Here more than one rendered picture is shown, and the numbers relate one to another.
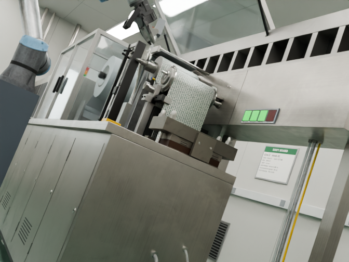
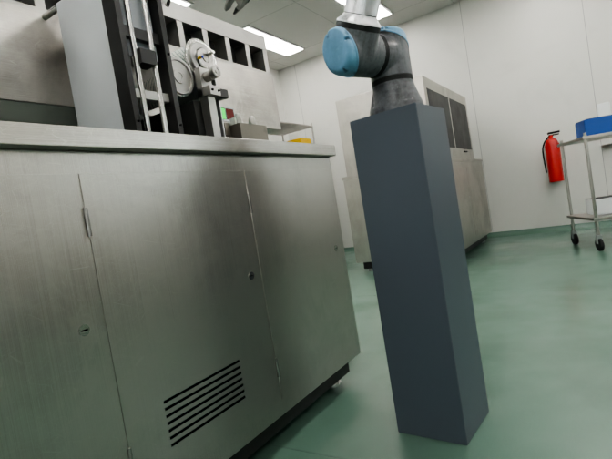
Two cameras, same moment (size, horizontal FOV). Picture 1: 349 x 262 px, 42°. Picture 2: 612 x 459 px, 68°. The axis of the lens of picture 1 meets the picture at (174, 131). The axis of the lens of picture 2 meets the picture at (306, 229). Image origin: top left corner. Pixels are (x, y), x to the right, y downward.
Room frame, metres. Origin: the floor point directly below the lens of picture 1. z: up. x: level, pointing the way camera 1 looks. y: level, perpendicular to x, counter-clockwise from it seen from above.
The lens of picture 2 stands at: (2.87, 1.61, 0.67)
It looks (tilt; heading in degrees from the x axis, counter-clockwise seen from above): 2 degrees down; 238
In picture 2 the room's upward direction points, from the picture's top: 9 degrees counter-clockwise
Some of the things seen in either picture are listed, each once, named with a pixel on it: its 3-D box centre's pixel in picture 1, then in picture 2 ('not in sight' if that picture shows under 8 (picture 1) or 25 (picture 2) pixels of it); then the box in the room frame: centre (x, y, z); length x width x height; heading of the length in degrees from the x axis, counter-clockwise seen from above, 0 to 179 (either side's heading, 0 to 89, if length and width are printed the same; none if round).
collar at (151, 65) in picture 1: (150, 66); not in sight; (2.45, 0.25, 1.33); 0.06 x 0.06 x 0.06; 24
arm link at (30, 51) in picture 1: (30, 52); (386, 56); (1.92, 0.69, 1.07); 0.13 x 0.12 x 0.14; 4
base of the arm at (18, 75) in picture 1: (19, 77); (394, 97); (1.91, 0.69, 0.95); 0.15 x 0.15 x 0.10
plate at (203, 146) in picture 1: (203, 147); not in sight; (2.05, -0.15, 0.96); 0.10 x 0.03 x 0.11; 114
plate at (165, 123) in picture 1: (193, 138); (217, 143); (2.13, -0.10, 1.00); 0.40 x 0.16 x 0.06; 114
